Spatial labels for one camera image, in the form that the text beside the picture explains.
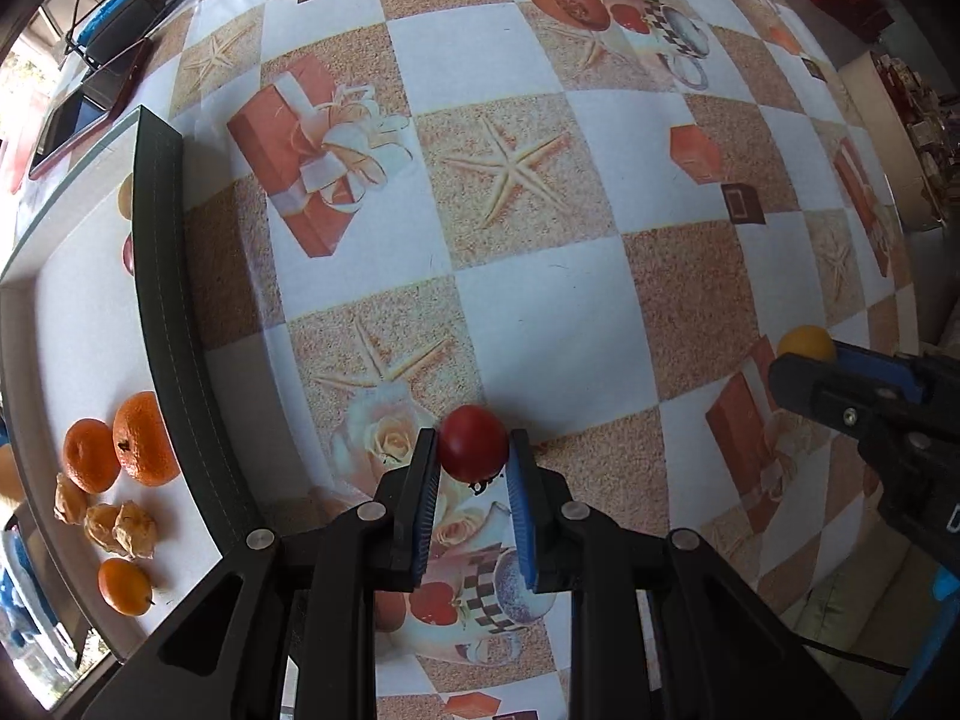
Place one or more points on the printed checkered tablecloth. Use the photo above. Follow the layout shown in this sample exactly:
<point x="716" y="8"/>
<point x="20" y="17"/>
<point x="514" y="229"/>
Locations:
<point x="525" y="240"/>

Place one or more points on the phone in red case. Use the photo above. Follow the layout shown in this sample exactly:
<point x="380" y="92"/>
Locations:
<point x="75" y="120"/>

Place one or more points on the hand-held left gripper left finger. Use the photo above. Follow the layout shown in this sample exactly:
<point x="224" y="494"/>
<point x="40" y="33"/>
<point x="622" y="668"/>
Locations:
<point x="426" y="506"/>

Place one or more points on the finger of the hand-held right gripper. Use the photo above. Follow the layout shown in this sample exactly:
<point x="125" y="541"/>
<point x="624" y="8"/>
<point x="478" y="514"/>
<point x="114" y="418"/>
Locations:
<point x="814" y="384"/>
<point x="881" y="366"/>

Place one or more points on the red tomato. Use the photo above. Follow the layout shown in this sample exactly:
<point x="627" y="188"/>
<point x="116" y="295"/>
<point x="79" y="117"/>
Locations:
<point x="128" y="255"/>
<point x="472" y="441"/>

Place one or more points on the orange tangerine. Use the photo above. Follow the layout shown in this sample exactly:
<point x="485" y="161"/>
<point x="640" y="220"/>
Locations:
<point x="90" y="455"/>
<point x="146" y="439"/>

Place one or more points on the pale orange fruit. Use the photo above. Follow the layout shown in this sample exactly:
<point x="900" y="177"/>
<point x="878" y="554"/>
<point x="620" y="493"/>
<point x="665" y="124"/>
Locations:
<point x="125" y="196"/>

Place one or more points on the yellow-green round fruit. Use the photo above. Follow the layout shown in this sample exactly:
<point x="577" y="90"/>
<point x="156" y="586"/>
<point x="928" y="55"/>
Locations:
<point x="806" y="340"/>

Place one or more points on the black power bank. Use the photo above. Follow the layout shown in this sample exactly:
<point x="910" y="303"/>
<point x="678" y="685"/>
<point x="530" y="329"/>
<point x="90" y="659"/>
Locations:
<point x="124" y="19"/>

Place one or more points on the dark-framed white tray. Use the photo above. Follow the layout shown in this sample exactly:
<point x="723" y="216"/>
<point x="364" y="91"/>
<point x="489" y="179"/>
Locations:
<point x="161" y="277"/>

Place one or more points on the smooth orange with stem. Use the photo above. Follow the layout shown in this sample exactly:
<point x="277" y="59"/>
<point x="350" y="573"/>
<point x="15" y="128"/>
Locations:
<point x="124" y="586"/>

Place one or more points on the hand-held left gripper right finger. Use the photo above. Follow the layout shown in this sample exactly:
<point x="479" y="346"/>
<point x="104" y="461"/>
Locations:
<point x="521" y="521"/>

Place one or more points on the shelf of packaged goods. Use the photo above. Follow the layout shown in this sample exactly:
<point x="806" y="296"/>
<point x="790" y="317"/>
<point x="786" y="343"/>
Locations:
<point x="922" y="127"/>

